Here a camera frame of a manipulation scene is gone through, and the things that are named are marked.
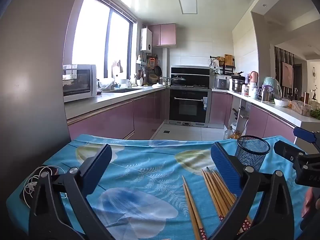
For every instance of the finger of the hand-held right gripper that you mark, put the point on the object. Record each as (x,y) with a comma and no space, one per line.
(303,133)
(287,151)

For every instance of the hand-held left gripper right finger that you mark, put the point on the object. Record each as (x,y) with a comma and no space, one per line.
(222,165)

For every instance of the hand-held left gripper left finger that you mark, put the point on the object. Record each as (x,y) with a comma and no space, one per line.
(96,170)

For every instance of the bunch of wooden chopsticks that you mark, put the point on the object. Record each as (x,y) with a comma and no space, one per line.
(220,192)

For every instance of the black metal mesh holder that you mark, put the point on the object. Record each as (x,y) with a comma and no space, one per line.
(250,155)

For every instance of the person's right hand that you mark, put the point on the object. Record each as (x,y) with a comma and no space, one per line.
(309,202)

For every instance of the green leafy vegetables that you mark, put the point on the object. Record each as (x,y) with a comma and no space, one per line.
(315,114)

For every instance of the clear plastic container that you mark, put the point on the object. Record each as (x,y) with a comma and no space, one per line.
(301,108)

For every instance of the cooking oil bottle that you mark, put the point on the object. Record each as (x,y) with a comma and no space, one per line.
(229,133)

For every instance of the pink base cabinets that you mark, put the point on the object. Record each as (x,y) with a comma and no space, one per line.
(112,117)
(265,122)

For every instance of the white bowl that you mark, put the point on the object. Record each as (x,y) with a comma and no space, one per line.
(281,102)

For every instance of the blue floral tablecloth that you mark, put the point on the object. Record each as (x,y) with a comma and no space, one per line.
(140,160)

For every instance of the steel thermos jug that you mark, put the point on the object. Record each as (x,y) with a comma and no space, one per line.
(265,95)

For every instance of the green mesh food cover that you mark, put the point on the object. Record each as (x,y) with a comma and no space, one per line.
(272,85)

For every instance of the white plastic jar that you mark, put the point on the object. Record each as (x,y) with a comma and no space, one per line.
(253,91)

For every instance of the black built-in oven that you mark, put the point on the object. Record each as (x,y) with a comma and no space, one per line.
(187,107)

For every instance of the pink kettle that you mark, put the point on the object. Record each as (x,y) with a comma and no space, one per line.
(253,77)

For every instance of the silver rice cooker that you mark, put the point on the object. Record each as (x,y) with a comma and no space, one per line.
(221,83)

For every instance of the steel pot with black lid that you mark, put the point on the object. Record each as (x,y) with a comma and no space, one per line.
(237,85)

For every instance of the black wok with lid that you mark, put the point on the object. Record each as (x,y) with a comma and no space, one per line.
(178,80)

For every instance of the black range hood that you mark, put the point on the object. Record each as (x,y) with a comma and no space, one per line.
(195,72)

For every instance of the wooden cutting board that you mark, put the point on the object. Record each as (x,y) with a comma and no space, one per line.
(228,60)

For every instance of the bamboo basket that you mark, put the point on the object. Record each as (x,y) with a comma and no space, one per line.
(153,78)

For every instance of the black hanging pan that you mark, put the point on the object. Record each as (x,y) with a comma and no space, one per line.
(158,70)

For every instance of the kitchen window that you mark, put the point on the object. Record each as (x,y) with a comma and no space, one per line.
(95,42)

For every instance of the white water heater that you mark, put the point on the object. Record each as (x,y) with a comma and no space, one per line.
(146,40)

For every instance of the square ceiling light panel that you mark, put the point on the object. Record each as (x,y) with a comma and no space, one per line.
(187,5)

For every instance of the framed wall picture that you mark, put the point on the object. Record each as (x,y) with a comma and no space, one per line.
(287,75)

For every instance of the wall clock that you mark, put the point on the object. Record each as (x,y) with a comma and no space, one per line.
(314,72)

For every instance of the black wall rack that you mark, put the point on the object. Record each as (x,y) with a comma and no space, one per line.
(227,68)

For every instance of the pink wall cabinet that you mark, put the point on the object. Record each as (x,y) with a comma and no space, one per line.
(162,35)

